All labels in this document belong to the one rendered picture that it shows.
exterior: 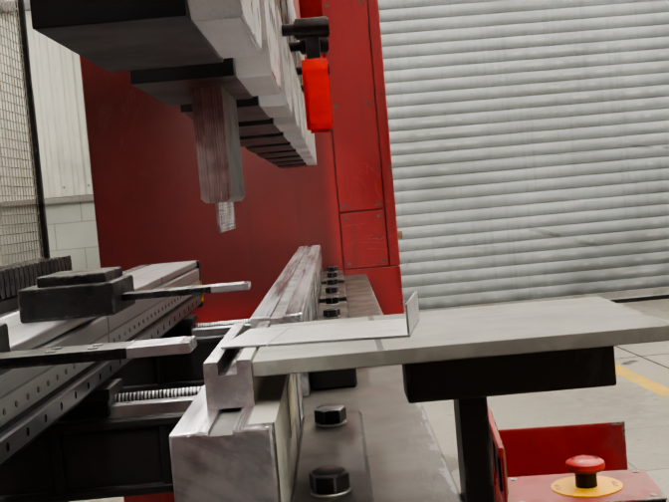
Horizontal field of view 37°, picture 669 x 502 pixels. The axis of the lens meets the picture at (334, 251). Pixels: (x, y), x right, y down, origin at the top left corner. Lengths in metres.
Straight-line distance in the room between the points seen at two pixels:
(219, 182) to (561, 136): 8.10
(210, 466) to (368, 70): 2.35
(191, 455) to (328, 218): 2.29
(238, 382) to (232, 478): 0.08
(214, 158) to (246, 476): 0.21
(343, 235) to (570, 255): 5.97
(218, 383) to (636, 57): 8.42
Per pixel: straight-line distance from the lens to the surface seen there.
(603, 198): 8.82
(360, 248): 2.87
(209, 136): 0.67
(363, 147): 2.87
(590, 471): 1.07
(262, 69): 0.63
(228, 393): 0.65
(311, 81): 0.86
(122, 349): 0.72
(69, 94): 8.60
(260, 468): 0.59
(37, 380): 1.06
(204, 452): 0.59
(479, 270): 8.56
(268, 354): 0.65
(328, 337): 0.69
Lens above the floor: 1.10
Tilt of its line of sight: 3 degrees down
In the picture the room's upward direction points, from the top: 5 degrees counter-clockwise
